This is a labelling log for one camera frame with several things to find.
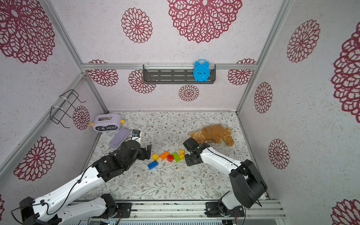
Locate yellow square lego brick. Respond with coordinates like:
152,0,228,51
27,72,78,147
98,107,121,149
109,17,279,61
152,154,159,161

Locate orange lego brick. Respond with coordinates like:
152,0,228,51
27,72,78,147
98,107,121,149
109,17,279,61
160,151,170,160

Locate green lego brick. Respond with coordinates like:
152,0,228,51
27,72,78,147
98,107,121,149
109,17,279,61
172,152,181,162

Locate red lego brick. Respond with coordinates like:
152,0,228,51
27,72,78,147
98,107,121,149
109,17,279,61
166,155,174,163

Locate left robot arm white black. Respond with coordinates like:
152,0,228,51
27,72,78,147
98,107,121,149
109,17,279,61
18,140,152,225

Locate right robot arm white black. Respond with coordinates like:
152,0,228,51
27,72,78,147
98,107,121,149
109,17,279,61
183,138,268,217

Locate long blue lego brick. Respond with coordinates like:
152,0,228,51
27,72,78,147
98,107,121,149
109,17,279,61
148,161,158,170

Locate purple pencil case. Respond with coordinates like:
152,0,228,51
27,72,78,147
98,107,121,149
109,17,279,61
109,127,130,149

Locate brown plush teddy bear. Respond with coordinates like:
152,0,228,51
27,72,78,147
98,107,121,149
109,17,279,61
190,124,234,147

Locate purple toy radio clock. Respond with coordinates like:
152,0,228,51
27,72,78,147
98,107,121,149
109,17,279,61
90,113,125,132

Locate blue alarm clock toy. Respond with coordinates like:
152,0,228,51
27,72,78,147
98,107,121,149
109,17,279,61
193,60,211,82

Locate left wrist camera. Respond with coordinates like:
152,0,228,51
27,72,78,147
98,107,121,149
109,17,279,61
130,129,141,141

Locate grey wall shelf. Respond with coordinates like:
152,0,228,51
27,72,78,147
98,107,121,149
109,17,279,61
142,65,216,85

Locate black wire wall rack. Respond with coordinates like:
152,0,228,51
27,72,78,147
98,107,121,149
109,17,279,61
49,89,86,129

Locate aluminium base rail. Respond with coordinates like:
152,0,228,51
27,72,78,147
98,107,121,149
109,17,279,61
116,200,287,221

